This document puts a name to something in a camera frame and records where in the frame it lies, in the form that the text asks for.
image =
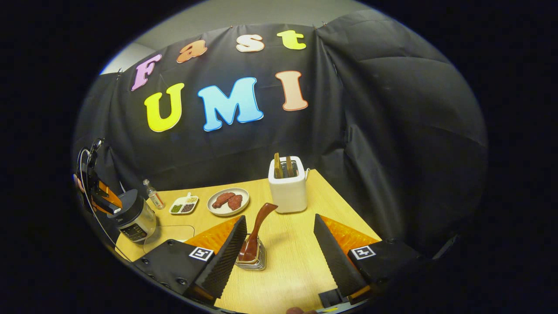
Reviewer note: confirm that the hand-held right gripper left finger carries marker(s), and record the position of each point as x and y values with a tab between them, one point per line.
222	261

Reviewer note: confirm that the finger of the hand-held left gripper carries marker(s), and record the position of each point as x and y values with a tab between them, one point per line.
109	198

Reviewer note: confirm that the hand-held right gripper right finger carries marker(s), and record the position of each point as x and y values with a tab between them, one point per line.
333	257

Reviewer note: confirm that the black silver rice cooker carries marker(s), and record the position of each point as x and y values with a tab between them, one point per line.
137	220

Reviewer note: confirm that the brown wooden spoon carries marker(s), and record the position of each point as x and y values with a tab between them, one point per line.
257	226

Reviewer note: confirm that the small clear glass bottle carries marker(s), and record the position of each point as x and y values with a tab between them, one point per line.
153	196

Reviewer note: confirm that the white round plate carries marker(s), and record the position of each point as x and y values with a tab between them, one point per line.
220	211

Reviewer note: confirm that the red-brown meat piece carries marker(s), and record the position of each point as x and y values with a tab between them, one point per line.
235	203
222	199

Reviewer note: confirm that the white divided bean dish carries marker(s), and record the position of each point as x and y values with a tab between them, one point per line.
185	203

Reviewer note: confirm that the white toaster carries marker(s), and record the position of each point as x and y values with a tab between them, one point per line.
287	196

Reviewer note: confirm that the brown toast slice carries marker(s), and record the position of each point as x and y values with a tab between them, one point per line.
289	168
277	168

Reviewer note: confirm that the black backdrop cloth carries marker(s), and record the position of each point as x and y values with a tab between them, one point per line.
392	131

